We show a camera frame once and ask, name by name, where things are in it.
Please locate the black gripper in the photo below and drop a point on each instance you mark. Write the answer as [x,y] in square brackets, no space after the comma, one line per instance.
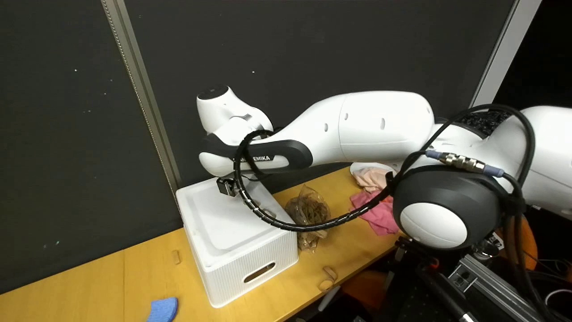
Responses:
[225,181]

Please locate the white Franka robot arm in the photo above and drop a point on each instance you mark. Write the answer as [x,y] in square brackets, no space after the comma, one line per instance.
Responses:
[368,128]

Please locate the white storage container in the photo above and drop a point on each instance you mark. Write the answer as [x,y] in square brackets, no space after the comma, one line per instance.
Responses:
[237,256]

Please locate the tan rubber band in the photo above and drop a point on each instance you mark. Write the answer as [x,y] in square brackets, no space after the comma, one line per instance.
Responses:
[323,274]

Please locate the brown crumpled object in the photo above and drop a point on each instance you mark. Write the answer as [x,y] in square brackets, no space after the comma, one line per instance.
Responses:
[309,208]

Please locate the small blue object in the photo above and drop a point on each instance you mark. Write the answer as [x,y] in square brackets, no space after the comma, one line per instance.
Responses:
[161,310]

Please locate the pale pink cloth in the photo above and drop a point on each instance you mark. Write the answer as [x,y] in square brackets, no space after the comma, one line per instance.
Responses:
[371,178]

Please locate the magenta cloth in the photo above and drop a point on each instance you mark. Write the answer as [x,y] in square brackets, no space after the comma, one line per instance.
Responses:
[380,219]

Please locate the orange chair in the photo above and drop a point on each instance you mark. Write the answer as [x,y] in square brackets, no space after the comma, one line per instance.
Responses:
[527,242]
[363,289]

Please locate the grey wall trim strip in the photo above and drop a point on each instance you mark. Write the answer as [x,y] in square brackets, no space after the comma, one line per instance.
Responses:
[143,90]
[506,47]

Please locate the aluminium profile rail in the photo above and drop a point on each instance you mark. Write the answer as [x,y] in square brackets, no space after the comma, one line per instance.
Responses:
[493,289]

